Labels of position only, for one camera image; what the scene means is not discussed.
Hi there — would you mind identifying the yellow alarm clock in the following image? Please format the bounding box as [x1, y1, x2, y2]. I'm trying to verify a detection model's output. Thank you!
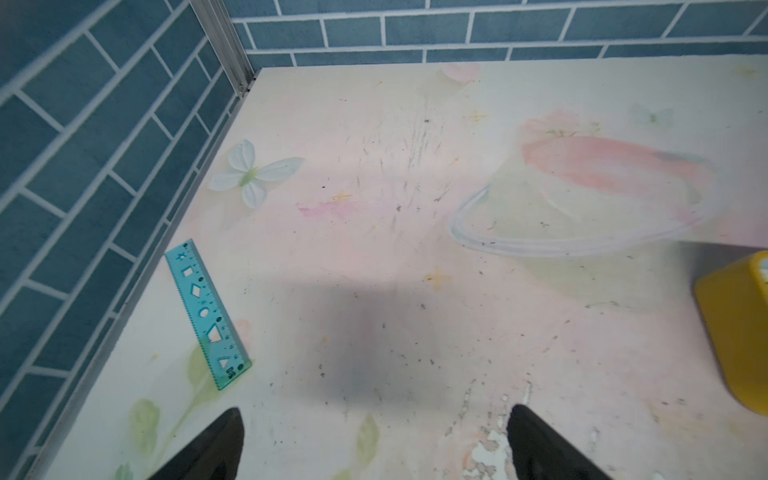
[694, 250, 767, 416]

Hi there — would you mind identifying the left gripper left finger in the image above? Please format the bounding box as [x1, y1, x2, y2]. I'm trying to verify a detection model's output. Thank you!
[150, 407, 245, 480]

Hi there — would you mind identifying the teal ruler strip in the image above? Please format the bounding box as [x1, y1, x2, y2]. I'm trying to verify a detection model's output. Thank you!
[165, 239, 252, 391]

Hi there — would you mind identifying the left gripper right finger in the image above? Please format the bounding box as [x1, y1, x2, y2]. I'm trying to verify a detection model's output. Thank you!
[507, 404, 610, 480]

